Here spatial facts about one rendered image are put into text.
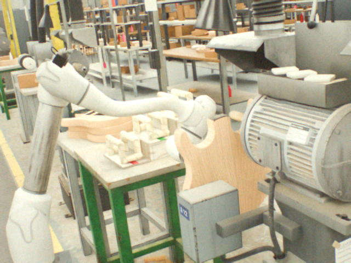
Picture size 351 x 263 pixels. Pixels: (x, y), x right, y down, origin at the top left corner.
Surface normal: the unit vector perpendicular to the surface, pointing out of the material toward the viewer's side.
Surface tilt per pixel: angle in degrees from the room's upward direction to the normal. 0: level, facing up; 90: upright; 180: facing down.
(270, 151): 90
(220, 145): 92
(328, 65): 90
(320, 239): 90
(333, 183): 102
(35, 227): 71
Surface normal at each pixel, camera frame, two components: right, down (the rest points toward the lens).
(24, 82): 0.13, 0.26
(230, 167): 0.46, 0.24
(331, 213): -0.11, -0.95
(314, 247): -0.89, 0.22
